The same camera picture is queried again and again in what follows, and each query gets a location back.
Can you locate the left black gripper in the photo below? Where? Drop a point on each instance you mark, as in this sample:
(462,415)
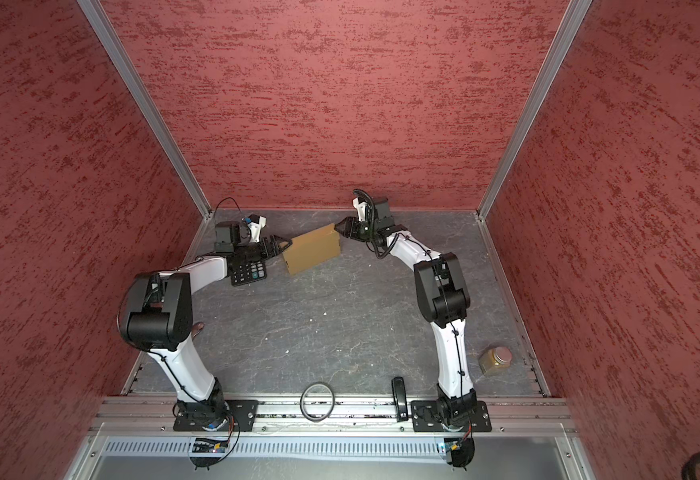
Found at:
(274,246)

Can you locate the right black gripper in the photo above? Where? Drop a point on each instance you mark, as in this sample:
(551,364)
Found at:
(352,229)

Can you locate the brown cardboard box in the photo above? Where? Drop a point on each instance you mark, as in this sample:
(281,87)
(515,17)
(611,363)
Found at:
(311,249)

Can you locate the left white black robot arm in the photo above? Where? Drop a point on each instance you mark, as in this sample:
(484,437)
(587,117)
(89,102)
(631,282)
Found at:
(156,315)

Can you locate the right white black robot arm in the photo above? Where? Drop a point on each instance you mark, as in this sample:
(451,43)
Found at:
(442,297)

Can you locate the black desk calculator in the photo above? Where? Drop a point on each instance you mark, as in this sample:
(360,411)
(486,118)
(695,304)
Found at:
(246,271)

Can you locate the jar with pink lid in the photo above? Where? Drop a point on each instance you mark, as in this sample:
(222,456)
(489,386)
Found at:
(495,360)

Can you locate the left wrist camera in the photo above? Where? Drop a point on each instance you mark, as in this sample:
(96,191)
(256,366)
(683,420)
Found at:
(255,224)

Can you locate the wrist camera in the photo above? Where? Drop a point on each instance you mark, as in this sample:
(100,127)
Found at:
(255,224)
(361,208)

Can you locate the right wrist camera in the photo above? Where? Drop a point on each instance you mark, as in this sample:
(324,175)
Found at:
(361,208)

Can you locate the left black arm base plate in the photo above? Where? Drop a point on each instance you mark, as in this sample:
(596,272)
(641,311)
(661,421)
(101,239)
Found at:
(199,417)

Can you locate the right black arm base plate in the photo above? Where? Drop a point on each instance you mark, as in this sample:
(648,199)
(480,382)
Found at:
(433,416)

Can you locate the aluminium front rail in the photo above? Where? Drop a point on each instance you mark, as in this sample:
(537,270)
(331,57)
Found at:
(322,415)

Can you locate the white perforated cable duct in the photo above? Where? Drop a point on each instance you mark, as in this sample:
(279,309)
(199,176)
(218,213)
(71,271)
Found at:
(425,449)

